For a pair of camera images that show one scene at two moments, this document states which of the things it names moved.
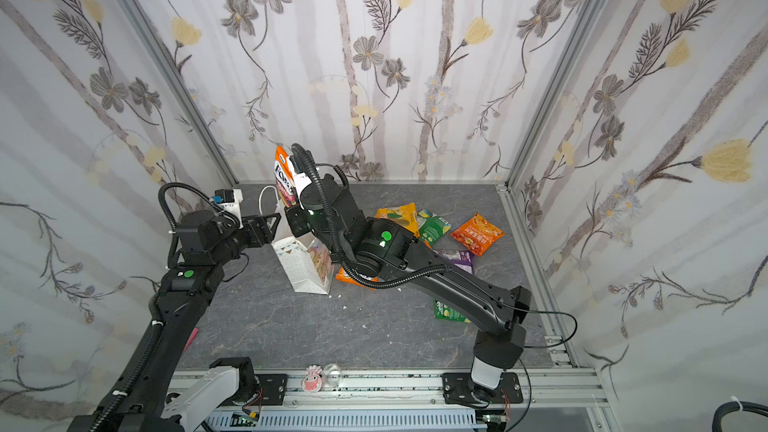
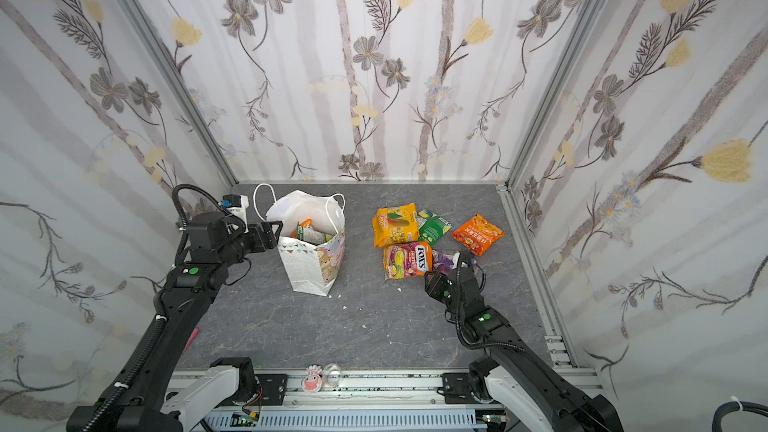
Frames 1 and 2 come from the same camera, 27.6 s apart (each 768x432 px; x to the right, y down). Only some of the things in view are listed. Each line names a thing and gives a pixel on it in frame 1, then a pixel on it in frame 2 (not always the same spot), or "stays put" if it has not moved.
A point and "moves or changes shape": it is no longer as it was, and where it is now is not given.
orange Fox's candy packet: (284, 176) moves or changes shape
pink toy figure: (313, 381) stays put
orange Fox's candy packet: (344, 275) moves or changes shape
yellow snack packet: (406, 215) stays put
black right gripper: (302, 220) → (462, 273)
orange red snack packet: (477, 234) stays put
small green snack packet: (431, 227) stays put
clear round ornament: (332, 374) stays put
